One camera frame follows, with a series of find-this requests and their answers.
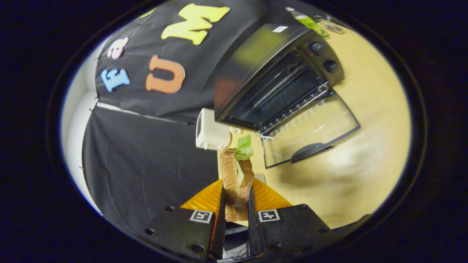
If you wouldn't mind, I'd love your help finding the black toaster oven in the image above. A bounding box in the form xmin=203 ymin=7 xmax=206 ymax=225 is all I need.
xmin=214 ymin=24 xmax=361 ymax=169

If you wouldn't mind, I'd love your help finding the white power cable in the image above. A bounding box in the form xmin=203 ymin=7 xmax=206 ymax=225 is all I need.
xmin=229 ymin=126 xmax=274 ymax=146

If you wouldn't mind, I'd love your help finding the white pop-up toaster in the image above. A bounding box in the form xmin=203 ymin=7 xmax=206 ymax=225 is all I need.
xmin=196 ymin=108 xmax=231 ymax=151

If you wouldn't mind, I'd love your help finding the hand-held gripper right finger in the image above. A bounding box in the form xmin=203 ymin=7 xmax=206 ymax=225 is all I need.
xmin=248 ymin=178 xmax=333 ymax=260

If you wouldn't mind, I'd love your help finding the lettuce sandwich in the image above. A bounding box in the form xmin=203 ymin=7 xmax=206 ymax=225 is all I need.
xmin=219 ymin=134 xmax=255 ymax=222

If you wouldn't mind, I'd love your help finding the clear bottle with green label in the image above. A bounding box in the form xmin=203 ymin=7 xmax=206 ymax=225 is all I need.
xmin=285 ymin=7 xmax=329 ymax=39

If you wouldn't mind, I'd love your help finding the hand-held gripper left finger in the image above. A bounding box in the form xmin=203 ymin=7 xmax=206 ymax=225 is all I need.
xmin=137 ymin=179 xmax=226 ymax=262

